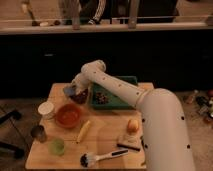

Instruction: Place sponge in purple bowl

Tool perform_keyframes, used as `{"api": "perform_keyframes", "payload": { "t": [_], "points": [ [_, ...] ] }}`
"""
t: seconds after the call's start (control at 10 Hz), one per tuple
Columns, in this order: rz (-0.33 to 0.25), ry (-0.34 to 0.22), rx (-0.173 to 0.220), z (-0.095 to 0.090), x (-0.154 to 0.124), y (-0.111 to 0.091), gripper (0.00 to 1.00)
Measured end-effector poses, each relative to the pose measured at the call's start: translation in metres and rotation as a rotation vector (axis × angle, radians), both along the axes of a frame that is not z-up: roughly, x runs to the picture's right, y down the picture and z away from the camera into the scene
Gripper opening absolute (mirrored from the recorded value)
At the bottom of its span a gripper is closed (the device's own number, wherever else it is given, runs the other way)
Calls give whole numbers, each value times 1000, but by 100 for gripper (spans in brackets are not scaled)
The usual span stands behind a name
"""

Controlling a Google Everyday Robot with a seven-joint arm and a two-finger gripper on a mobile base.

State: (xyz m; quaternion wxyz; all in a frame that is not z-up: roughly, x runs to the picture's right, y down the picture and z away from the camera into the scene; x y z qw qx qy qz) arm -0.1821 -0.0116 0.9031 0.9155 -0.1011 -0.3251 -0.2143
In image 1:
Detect green tray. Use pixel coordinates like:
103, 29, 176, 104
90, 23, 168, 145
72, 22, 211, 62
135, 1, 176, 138
89, 83, 133, 110

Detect orange apple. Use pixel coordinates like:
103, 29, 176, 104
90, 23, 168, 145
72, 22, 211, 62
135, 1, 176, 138
127, 119, 139, 133

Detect person in striped jacket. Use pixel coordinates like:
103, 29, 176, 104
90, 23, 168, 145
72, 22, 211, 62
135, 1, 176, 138
58, 0, 111, 25

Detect white handled dish brush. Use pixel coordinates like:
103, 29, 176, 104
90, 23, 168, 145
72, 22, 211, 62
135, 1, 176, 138
80, 149, 129, 168

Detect orange bowl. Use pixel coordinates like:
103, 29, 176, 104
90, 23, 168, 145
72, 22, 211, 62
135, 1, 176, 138
55, 104, 82, 128

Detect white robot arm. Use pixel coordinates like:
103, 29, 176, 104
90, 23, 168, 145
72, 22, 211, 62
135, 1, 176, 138
71, 60, 196, 171

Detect dark food in tray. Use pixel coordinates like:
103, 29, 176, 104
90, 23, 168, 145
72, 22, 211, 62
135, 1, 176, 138
95, 92, 109, 104

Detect white lidded cup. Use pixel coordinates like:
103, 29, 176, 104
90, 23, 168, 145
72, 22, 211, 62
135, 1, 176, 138
38, 101, 55, 119

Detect purple bowl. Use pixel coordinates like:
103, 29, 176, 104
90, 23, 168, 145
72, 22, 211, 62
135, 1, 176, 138
63, 86, 88, 104

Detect metal cup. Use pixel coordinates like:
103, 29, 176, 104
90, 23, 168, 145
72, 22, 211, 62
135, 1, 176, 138
31, 125, 47, 143

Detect green plastic cup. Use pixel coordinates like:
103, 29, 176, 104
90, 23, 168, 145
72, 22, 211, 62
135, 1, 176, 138
49, 138, 65, 156

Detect sponge with black base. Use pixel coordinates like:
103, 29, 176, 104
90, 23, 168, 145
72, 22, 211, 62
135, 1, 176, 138
117, 134, 141, 151

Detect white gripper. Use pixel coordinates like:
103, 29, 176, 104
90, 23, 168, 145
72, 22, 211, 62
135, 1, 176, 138
71, 73, 90, 94

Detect wooden table board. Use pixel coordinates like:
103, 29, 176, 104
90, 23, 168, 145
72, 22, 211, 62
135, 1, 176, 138
25, 83, 146, 171

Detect yellow banana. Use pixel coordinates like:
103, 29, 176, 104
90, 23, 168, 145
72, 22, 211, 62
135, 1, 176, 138
76, 120, 91, 143

